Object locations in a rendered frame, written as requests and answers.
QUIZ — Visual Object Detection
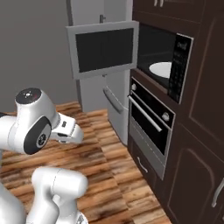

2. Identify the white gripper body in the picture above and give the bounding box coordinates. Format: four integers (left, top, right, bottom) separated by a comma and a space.
51, 122, 85, 145

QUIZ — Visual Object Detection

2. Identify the grey microwave door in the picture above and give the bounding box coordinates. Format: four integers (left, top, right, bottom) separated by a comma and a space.
65, 19, 140, 81

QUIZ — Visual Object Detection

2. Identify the black microwave oven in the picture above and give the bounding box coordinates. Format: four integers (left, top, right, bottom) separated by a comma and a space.
132, 21, 195, 105

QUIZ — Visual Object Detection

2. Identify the grey fridge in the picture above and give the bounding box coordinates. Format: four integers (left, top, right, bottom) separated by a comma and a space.
66, 0, 134, 146

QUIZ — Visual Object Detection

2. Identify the black and silver oven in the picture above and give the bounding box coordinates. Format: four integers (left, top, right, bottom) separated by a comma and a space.
127, 75, 177, 181

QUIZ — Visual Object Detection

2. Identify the dark brown drawer front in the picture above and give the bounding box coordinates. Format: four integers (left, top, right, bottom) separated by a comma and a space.
127, 136, 165, 192

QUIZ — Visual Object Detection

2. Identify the white round plate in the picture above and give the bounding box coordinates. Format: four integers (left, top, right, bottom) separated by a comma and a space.
148, 60, 173, 80

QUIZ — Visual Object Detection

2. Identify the arched dark brown cupboard door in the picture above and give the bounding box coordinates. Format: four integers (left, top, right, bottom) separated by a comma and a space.
164, 142, 224, 224

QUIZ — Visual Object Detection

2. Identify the tall dark brown cupboard door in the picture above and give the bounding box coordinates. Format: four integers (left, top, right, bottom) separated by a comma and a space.
178, 11, 224, 160

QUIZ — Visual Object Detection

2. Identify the dark brown overhead cupboard door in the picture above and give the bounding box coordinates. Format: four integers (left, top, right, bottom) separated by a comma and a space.
132, 0, 207, 25

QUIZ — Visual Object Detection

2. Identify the grey long fridge handle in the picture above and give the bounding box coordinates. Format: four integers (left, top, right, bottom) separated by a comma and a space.
101, 86, 125, 115

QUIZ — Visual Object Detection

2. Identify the silver oven handle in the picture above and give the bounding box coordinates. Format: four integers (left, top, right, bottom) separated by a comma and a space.
128, 94, 164, 133

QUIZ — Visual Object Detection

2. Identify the silver drawer handle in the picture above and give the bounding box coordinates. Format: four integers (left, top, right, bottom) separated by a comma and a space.
136, 156, 149, 174

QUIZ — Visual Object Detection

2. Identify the silver curved cupboard handle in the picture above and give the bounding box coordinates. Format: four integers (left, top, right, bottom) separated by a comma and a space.
211, 177, 224, 209

